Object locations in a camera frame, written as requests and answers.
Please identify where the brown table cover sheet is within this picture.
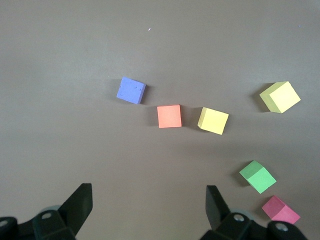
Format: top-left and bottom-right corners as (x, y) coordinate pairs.
(0, 0), (320, 240)

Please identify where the red foam cube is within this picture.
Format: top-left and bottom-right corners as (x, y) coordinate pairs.
(261, 195), (301, 225)

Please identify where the yellow foam cube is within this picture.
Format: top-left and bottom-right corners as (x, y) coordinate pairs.
(197, 106), (230, 136)
(258, 80), (302, 115)

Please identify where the purple foam cube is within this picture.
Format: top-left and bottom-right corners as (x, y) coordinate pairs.
(116, 76), (147, 105)

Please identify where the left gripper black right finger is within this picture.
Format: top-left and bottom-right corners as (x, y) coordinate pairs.
(201, 185), (309, 240)

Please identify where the green foam cube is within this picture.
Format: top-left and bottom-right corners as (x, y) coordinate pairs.
(238, 160), (277, 195)

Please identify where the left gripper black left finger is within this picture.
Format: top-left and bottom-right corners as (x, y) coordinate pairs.
(0, 183), (94, 240)

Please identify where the orange foam cube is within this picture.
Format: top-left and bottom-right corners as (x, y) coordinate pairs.
(156, 104), (183, 129)

